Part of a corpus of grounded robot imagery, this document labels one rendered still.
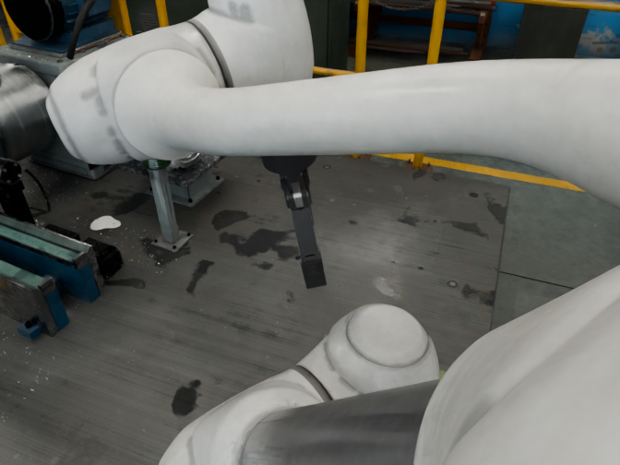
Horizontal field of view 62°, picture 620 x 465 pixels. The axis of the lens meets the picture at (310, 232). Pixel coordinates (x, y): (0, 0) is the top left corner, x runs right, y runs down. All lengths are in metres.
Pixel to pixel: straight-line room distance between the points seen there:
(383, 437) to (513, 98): 0.20
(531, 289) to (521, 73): 2.27
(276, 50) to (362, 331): 0.35
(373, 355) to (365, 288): 0.59
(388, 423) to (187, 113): 0.28
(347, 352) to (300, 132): 0.35
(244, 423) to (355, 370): 0.16
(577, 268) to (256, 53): 2.39
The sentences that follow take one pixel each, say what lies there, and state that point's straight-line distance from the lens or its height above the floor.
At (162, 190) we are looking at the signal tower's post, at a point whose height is 0.97.
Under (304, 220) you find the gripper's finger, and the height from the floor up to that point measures 1.25.
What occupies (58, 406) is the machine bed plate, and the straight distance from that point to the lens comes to 1.11.
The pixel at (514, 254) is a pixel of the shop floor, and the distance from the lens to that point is 2.76.
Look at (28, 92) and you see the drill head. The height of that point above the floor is 1.11.
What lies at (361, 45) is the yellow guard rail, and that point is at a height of 0.73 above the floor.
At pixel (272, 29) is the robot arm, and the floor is 1.48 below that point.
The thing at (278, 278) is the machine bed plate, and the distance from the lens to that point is 1.24.
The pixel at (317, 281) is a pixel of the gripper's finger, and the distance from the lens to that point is 0.74.
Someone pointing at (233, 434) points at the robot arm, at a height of 1.15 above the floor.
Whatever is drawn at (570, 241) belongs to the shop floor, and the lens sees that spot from 2.97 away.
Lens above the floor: 1.63
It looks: 37 degrees down
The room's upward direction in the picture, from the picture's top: straight up
